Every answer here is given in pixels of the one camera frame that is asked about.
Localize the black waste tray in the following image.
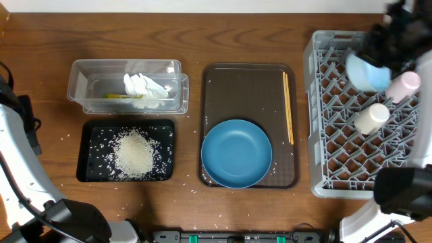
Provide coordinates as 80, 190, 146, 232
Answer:
76, 119, 174, 182

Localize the yellow green snack wrapper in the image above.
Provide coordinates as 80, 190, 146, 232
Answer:
103, 93, 143, 99

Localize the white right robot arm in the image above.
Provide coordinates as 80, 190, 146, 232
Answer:
334, 1, 431, 242

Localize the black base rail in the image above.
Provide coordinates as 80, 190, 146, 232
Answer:
153, 231, 336, 243

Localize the cream white cup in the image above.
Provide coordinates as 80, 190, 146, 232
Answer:
354, 103, 390, 135

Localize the dark blue plate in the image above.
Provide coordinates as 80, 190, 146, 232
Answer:
200, 119, 273, 188

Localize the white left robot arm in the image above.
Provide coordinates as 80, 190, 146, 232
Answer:
1, 73, 145, 242

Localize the grey dishwasher rack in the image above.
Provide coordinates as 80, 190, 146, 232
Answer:
303, 30, 421, 200

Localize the light blue small bowl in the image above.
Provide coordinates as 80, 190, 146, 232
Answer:
345, 52, 391, 92

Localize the clear plastic waste bin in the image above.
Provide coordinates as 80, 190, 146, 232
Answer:
67, 59, 190, 115

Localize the pink cup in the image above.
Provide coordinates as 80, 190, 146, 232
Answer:
385, 72, 421, 103

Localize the white tissue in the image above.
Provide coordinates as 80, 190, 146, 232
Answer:
124, 73, 169, 99

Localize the wooden chopstick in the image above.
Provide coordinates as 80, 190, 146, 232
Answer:
282, 72, 294, 145
284, 73, 294, 145

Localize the dark brown serving tray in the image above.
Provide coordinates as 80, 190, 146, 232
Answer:
200, 63, 300, 189

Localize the pile of white rice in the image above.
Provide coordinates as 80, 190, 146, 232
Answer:
103, 128, 173, 182

